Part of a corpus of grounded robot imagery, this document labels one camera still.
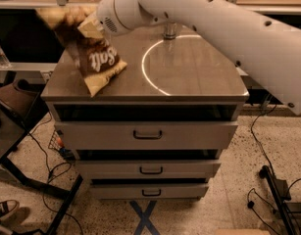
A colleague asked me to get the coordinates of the black floor cable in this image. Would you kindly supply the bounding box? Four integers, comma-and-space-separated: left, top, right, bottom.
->
26, 113, 84, 235

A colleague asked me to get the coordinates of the top grey drawer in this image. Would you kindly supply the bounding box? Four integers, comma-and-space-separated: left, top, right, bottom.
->
55, 121, 237, 150

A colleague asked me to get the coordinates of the black and white sneaker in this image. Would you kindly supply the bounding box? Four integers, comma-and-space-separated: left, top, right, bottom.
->
0, 200, 20, 221

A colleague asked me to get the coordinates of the clear plastic water bottle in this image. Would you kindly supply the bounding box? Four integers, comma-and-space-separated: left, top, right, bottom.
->
0, 46, 11, 69

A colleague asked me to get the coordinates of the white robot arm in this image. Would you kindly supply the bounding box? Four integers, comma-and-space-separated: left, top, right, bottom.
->
93, 0, 301, 116

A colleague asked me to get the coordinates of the middle grey drawer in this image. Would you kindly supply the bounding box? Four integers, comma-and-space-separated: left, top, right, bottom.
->
75, 160, 221, 180

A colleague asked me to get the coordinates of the brown chip bag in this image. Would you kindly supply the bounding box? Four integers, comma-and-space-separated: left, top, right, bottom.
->
35, 6, 128, 98

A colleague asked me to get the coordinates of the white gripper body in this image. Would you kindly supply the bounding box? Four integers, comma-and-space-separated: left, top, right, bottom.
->
96, 0, 129, 35

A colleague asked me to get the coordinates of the grey drawer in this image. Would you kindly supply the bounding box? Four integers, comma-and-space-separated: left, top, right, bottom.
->
75, 160, 221, 180
55, 121, 237, 150
90, 183, 209, 200

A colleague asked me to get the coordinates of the black stand with cables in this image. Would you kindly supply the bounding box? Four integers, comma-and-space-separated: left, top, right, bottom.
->
259, 165, 301, 235

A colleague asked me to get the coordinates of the bottom grey drawer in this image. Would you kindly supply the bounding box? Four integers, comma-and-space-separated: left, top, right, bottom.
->
90, 183, 209, 200

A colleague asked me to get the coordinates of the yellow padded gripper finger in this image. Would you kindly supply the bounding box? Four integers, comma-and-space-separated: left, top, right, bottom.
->
77, 13, 104, 39

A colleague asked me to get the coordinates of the brown padded chair seat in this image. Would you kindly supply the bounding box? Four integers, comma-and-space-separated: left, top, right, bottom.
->
0, 79, 47, 123

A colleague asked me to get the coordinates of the grey drawer cabinet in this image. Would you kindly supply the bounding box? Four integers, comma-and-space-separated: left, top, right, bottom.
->
42, 26, 248, 190

